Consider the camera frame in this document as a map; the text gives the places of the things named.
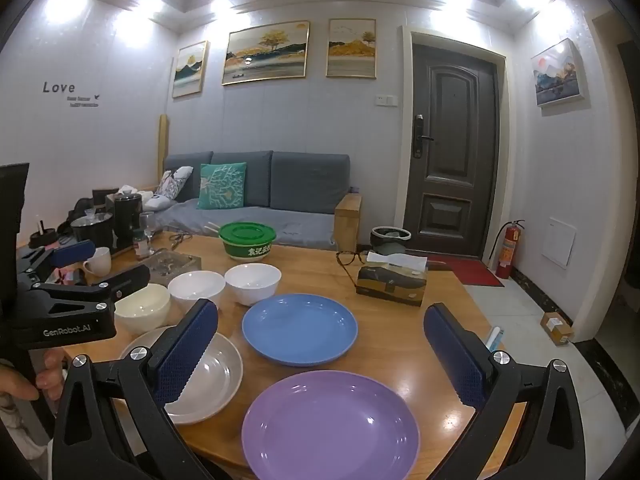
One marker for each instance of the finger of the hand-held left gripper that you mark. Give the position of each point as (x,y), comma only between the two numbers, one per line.
(75,252)
(120,282)

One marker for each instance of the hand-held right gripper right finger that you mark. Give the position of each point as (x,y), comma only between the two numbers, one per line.
(455,355)

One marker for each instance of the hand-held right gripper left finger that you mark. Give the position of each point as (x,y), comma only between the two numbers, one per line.
(185,355)

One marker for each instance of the white bowl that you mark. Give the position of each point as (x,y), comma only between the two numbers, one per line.
(252,280)
(196,285)

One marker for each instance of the person's left hand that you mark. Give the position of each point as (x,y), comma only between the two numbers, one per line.
(50,375)

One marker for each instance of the red snack packet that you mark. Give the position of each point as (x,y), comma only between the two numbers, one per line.
(69,276)

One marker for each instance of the white mug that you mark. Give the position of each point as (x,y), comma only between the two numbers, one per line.
(100,260)

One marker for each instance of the black pot with glass lid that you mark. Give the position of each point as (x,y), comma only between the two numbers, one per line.
(92,230)

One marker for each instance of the cream bowl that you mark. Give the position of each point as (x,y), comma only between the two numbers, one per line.
(145,305)

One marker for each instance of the white plate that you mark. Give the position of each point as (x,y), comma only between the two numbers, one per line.
(215,375)

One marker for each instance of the brown pill bottle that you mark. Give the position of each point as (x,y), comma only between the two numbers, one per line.
(139,245)

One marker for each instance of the white blue tube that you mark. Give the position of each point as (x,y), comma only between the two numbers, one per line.
(495,337)

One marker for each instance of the glass ashtray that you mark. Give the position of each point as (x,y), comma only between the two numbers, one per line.
(172,265)

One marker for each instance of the black kettle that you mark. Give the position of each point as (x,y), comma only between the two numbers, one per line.
(127,215)

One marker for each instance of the black water dispenser faucet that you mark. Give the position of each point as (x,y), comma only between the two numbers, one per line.
(105,195)

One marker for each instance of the wine glass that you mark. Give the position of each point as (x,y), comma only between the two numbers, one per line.
(147,222)

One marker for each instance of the metal scissors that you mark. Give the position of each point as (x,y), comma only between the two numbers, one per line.
(180,240)

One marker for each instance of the red doormat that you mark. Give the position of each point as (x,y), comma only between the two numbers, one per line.
(475,272)

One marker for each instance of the dark patterned tissue box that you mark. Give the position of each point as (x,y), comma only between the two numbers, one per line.
(390,282)

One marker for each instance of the small cardboard box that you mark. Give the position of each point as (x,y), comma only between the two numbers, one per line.
(556,328)

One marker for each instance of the wooden chopstick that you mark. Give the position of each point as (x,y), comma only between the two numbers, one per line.
(213,227)
(212,230)

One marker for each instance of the white black patterned cushion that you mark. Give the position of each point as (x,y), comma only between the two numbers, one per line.
(172,182)

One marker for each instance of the red fire extinguisher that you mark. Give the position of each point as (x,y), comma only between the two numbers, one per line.
(509,252)

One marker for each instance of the blue plate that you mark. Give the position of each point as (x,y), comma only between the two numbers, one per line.
(300,330)

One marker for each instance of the green lidded noodle bowl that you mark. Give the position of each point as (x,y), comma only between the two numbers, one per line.
(247,240)

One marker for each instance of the dark trash bin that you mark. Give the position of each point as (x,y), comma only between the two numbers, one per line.
(390,240)

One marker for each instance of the tall wooden roll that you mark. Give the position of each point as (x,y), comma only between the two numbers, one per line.
(164,145)

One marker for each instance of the teal patterned cushion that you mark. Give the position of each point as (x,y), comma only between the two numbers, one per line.
(222,185)

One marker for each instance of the brown eyeglasses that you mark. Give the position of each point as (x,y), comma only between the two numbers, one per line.
(347,257)

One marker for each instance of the purple plate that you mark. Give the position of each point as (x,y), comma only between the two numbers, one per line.
(330,430)

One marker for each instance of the grey sofa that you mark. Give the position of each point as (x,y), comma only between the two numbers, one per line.
(300,185)

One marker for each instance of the small framed landscape painting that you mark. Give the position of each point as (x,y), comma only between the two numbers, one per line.
(190,70)

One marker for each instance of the large framed landscape painting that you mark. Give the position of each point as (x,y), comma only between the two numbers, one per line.
(265,52)

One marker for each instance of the white framed mountain painting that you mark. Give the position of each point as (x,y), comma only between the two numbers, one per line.
(557,72)

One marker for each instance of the medium framed landscape painting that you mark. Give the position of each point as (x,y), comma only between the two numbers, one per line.
(351,49)

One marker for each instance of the white wall panel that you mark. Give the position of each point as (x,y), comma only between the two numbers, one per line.
(559,242)

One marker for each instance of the black lettered wall decal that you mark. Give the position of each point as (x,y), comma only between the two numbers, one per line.
(59,87)

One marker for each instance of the white light switch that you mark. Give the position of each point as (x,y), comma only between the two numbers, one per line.
(386,100)

